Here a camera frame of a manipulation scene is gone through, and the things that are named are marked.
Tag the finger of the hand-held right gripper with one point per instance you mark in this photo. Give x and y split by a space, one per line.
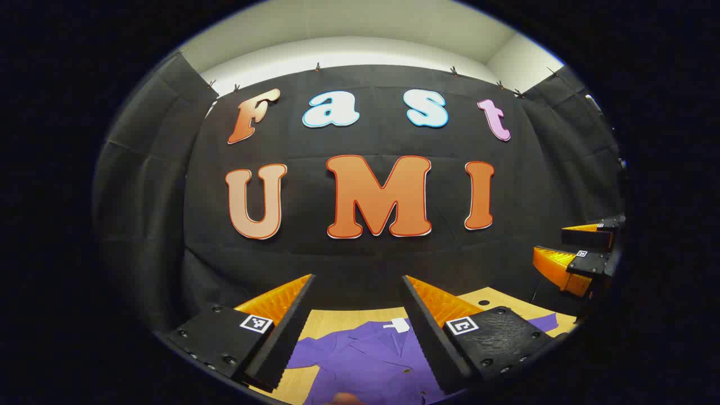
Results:
588 238
588 263

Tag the black backdrop cloth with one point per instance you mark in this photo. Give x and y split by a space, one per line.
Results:
360 259

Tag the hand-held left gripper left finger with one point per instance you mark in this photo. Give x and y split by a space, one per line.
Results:
287 337

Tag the purple knit jacket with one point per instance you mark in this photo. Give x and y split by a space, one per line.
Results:
371 360

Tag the white paper hang tag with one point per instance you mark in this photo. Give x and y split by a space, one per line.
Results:
397 324

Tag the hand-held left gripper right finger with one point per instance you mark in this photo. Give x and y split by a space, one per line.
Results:
433 343

